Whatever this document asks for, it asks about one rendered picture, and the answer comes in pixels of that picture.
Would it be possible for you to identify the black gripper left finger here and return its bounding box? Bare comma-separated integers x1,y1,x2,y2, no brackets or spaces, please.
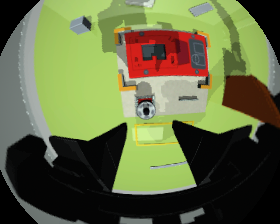
48,123,128,192

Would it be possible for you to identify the grey wheel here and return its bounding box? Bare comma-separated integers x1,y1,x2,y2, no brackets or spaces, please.
137,100,155,120

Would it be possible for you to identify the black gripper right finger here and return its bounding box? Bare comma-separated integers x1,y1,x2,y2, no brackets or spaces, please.
172,120,253,186

